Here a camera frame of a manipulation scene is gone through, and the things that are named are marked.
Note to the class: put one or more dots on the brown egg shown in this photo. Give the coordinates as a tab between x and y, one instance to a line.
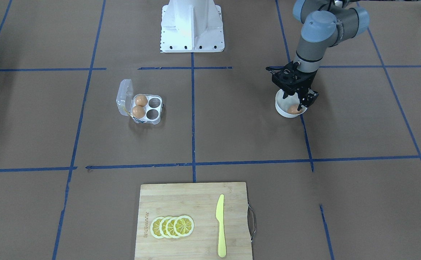
293	110

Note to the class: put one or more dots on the brown egg slot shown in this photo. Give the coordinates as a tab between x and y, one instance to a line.
140	100
138	112

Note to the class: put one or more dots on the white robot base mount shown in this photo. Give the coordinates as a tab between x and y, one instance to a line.
192	26

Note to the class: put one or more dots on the white round bowl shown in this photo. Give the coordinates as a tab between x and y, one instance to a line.
282	105

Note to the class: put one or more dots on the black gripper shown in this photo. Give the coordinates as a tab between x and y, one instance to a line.
307	83

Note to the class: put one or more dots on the bamboo cutting board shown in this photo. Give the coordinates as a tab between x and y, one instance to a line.
199	201

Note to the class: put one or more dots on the clear plastic egg box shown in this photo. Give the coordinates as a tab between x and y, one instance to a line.
125	103

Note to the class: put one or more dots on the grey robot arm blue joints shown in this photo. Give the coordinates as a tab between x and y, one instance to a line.
324	25

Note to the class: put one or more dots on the brown egg front slot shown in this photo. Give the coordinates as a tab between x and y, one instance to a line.
138	112

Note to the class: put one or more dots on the brown egg rear slot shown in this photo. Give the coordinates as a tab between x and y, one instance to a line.
140	100

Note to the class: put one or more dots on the yellow plastic knife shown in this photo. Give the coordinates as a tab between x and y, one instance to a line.
219	214

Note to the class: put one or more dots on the lemon slice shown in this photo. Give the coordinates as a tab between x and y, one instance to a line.
184	225
169	227
155	228
163	227

